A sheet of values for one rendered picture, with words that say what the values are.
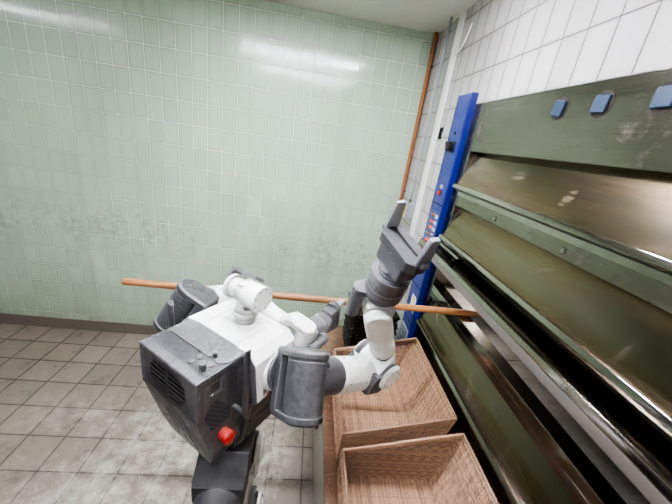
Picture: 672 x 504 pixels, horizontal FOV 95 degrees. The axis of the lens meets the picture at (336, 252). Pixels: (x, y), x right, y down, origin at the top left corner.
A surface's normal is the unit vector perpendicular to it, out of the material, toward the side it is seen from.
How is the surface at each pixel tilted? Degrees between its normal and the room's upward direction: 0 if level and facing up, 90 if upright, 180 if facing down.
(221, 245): 90
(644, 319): 70
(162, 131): 90
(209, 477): 45
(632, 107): 90
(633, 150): 90
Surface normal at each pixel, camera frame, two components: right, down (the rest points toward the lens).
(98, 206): 0.06, 0.36
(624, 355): -0.88, -0.42
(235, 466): 0.14, -0.41
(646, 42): -0.99, -0.11
